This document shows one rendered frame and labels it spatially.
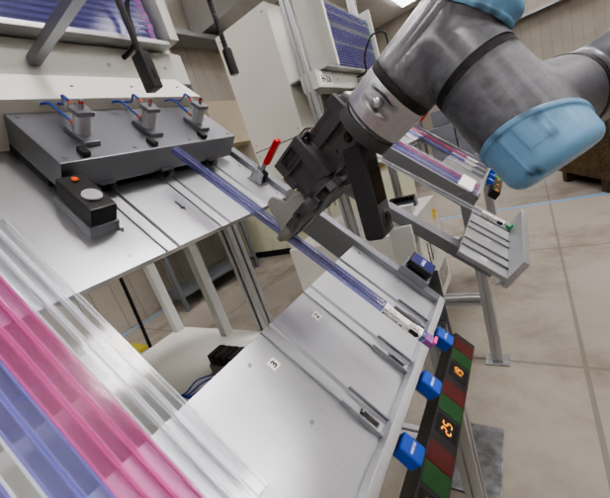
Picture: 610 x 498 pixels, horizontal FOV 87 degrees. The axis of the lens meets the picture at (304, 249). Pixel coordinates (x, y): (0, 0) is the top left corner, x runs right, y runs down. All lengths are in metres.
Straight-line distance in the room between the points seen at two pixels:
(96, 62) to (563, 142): 0.76
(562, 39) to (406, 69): 11.12
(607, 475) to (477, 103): 1.19
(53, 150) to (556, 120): 0.56
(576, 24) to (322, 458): 11.37
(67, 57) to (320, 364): 0.69
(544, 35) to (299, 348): 11.22
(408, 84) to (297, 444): 0.38
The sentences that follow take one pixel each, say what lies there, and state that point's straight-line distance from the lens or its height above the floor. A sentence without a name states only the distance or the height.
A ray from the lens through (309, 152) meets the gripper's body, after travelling 0.39.
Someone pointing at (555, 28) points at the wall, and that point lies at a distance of 11.47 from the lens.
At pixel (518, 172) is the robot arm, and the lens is 0.31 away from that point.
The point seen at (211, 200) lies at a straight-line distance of 0.62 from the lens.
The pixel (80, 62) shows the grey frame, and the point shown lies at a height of 1.35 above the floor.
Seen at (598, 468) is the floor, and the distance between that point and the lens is 1.37.
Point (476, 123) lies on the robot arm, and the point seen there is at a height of 1.03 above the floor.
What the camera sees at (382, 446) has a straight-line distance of 0.42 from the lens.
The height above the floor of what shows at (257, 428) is 0.81.
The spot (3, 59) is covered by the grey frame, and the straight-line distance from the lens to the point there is 0.76.
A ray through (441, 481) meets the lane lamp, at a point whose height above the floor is 0.65.
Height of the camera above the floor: 1.05
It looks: 14 degrees down
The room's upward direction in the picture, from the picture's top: 19 degrees counter-clockwise
